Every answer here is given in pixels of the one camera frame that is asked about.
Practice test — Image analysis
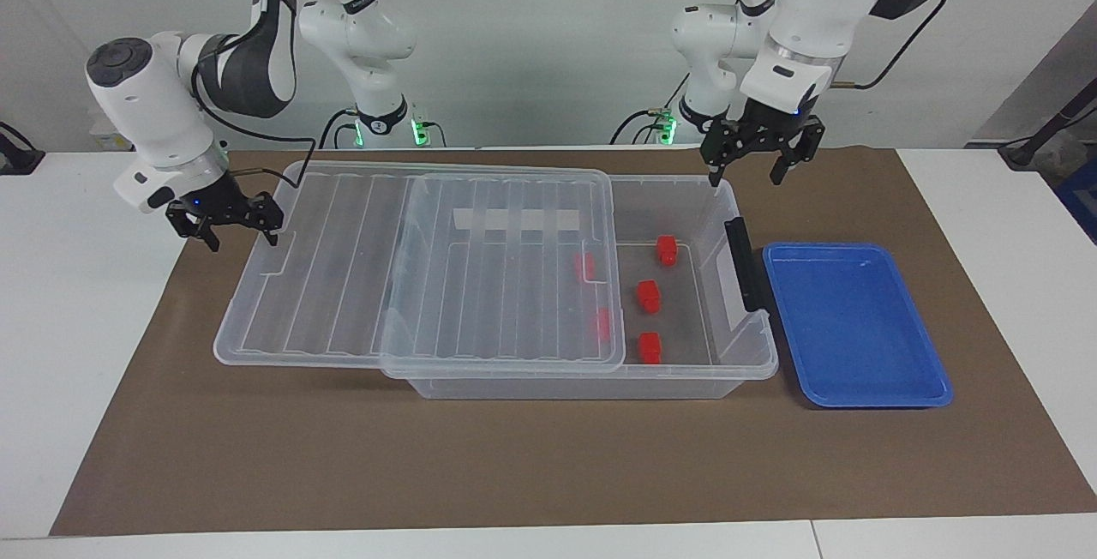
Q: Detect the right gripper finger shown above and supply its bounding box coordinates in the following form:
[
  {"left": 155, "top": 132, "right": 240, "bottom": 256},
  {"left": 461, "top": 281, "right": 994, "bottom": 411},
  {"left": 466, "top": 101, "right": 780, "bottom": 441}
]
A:
[
  {"left": 167, "top": 206, "right": 222, "bottom": 253},
  {"left": 244, "top": 192, "right": 285, "bottom": 248}
]

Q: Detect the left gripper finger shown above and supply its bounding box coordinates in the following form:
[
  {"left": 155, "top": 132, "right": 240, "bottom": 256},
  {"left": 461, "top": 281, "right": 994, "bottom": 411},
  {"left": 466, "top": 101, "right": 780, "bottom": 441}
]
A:
[
  {"left": 770, "top": 117, "right": 825, "bottom": 187},
  {"left": 703, "top": 122, "right": 748, "bottom": 189}
]

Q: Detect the clear plastic box lid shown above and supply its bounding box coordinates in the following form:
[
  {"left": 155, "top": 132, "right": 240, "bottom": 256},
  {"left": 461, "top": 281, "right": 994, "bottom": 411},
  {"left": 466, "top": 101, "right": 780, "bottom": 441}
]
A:
[{"left": 213, "top": 159, "right": 628, "bottom": 373}]

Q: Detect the clear plastic storage box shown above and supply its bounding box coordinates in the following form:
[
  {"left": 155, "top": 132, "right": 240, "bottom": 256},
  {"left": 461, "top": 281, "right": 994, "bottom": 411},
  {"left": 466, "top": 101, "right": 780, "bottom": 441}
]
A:
[{"left": 380, "top": 171, "right": 781, "bottom": 401}]

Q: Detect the blue plastic tray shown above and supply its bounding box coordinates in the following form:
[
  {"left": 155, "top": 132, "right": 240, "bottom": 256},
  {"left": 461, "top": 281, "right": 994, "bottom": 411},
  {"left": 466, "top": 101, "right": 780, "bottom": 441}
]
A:
[{"left": 761, "top": 241, "right": 955, "bottom": 410}]

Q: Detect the black stand pole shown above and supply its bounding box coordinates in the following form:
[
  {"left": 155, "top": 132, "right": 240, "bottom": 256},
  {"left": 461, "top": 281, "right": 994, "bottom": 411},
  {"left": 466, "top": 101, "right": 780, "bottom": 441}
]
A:
[{"left": 998, "top": 83, "right": 1097, "bottom": 170}]

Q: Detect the blue crate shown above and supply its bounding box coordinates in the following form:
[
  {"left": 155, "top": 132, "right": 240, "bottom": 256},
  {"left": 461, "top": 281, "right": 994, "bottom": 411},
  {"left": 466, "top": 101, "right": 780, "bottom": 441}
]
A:
[{"left": 1056, "top": 156, "right": 1097, "bottom": 244}]

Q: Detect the brown paper table mat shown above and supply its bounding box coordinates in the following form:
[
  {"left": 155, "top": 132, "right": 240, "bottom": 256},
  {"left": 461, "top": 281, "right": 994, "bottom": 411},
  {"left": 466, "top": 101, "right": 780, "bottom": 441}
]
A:
[{"left": 50, "top": 146, "right": 1097, "bottom": 537}]

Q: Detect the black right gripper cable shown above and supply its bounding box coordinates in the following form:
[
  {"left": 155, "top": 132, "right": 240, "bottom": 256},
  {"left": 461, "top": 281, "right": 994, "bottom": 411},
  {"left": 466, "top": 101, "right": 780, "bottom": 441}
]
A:
[{"left": 190, "top": 36, "right": 320, "bottom": 178}]

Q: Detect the black left arm base cable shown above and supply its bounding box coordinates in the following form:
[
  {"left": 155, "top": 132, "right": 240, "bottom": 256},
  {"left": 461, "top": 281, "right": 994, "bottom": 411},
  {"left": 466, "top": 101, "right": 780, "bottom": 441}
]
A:
[{"left": 610, "top": 70, "right": 691, "bottom": 147}]

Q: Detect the black arm base cable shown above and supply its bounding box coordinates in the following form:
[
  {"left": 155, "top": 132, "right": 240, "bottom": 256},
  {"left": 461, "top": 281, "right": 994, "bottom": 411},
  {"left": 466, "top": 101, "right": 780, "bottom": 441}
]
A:
[
  {"left": 610, "top": 70, "right": 691, "bottom": 147},
  {"left": 319, "top": 107, "right": 361, "bottom": 150}
]

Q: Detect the black right arm base cable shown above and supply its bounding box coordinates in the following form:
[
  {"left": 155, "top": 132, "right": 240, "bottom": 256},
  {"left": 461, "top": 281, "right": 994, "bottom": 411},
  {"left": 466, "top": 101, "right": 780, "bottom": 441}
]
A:
[{"left": 319, "top": 107, "right": 361, "bottom": 150}]

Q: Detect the black box latch handle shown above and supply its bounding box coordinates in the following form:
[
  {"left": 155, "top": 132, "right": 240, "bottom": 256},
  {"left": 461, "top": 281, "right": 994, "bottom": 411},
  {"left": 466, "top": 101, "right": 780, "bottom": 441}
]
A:
[{"left": 724, "top": 216, "right": 772, "bottom": 314}]

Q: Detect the black clamp with cable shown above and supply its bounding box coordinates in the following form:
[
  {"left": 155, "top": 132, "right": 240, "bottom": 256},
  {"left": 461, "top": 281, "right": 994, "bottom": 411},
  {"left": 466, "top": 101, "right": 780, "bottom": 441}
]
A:
[{"left": 0, "top": 120, "right": 45, "bottom": 176}]

